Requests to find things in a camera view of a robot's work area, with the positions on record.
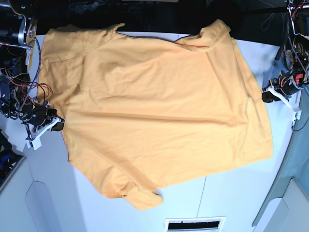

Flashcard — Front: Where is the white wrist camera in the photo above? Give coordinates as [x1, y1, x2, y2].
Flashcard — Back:
[26, 137, 42, 150]
[292, 110, 302, 128]

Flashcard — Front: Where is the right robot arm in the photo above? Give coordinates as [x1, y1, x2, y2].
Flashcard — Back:
[0, 0, 65, 137]

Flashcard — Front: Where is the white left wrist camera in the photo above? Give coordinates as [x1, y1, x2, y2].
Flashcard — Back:
[292, 110, 302, 128]

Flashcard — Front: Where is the blue clutter at left edge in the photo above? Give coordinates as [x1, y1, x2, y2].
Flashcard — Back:
[0, 133, 15, 184]

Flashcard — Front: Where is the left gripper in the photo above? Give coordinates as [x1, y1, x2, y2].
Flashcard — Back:
[262, 71, 309, 103]

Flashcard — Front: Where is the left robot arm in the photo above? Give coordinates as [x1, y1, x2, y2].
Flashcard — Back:
[262, 0, 309, 103]

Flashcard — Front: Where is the yellow t-shirt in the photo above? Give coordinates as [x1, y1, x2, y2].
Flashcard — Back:
[39, 20, 273, 210]

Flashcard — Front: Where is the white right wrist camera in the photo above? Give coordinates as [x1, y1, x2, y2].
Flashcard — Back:
[26, 137, 42, 150]

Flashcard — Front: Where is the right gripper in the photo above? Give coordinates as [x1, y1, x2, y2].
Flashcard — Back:
[21, 103, 65, 135]

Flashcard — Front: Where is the table cable slot grommet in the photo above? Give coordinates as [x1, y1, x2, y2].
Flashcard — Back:
[164, 216, 226, 232]

